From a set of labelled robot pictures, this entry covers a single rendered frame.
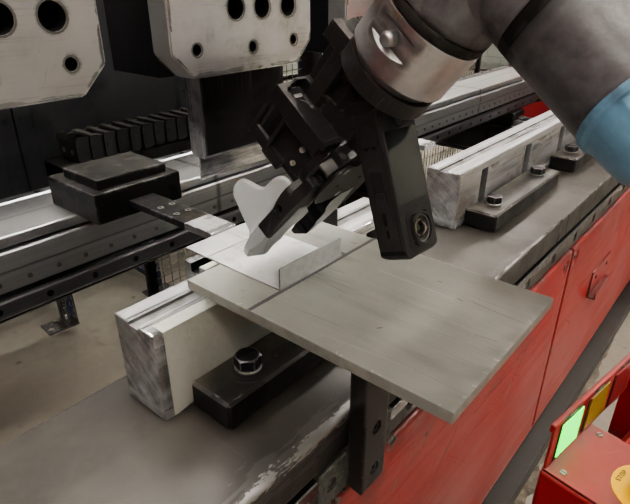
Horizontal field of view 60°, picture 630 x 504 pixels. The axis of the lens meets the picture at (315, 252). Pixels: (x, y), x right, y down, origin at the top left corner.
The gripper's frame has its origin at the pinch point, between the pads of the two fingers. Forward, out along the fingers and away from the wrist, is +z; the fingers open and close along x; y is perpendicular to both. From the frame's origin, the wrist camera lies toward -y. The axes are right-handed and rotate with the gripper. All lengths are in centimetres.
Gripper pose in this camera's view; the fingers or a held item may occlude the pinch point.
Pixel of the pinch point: (281, 241)
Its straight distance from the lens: 51.5
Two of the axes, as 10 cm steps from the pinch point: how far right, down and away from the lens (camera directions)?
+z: -4.9, 5.0, 7.1
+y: -5.9, -7.9, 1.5
